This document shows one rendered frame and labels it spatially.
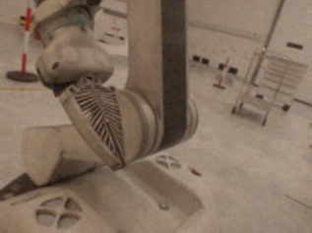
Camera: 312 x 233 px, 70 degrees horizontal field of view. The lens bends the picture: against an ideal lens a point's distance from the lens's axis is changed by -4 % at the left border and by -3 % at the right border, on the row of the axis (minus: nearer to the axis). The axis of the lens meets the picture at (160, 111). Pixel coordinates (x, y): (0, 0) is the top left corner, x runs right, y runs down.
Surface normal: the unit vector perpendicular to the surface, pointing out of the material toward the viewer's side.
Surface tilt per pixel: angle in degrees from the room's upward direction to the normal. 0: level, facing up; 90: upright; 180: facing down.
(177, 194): 73
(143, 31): 90
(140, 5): 90
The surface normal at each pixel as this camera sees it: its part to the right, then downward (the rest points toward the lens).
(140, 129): -0.33, 0.08
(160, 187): -0.51, -0.17
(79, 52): 0.68, -0.43
